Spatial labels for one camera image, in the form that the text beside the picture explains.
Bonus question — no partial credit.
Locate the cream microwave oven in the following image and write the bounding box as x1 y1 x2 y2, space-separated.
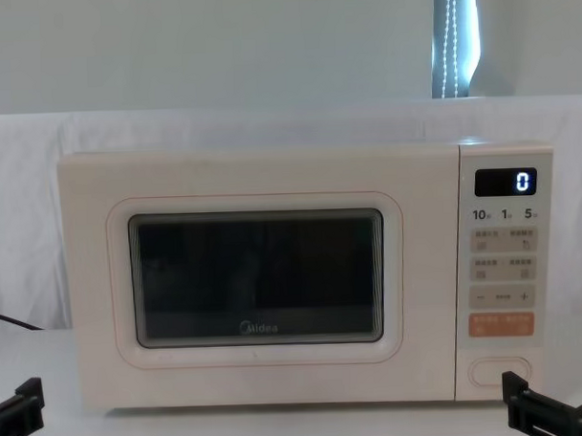
55 135 564 418

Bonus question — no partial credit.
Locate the white curtain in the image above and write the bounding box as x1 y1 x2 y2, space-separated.
0 0 582 118

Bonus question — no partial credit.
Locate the black power cable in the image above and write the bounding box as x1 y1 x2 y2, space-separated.
0 309 46 333

